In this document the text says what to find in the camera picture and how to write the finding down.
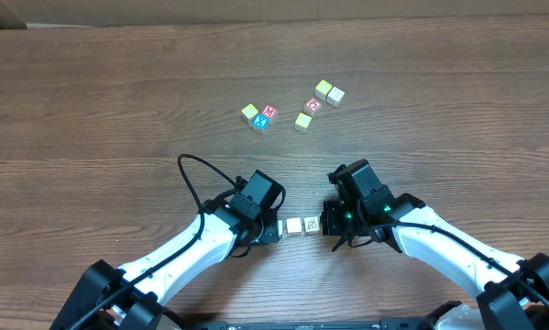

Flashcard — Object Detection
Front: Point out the yellow S wooden block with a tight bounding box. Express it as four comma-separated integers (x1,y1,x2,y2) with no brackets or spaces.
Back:
286,218,302,236

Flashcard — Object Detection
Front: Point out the blue X wooden block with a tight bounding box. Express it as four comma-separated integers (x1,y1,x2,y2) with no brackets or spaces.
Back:
252,114,269,133

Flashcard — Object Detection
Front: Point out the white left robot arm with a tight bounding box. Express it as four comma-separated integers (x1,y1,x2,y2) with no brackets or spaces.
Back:
50,201,279,330

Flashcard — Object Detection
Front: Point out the yellow block beside M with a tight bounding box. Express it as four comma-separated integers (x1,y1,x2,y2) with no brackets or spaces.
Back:
241,104,259,125

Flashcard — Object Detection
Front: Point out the cardboard backdrop panel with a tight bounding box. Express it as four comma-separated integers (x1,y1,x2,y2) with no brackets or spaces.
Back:
0,0,549,28

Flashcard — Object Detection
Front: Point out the red M wooden block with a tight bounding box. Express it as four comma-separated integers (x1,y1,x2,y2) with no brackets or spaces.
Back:
261,104,279,125

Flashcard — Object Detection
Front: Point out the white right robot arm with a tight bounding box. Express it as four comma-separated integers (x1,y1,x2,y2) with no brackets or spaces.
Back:
321,193,549,329

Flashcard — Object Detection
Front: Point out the leaf picture wooden block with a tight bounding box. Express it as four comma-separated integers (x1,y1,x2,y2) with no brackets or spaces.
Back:
303,216,320,235

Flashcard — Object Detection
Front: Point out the plain cream wooden block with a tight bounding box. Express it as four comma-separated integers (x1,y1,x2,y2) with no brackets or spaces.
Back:
326,86,345,107

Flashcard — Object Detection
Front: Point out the yellow top wooden block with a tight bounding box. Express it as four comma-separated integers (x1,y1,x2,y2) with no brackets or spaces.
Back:
314,80,333,101

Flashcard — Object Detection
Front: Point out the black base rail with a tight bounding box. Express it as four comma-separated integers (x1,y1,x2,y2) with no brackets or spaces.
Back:
164,312,434,330

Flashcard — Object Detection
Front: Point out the red top wooden block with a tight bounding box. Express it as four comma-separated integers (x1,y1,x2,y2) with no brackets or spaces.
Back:
303,97,323,117

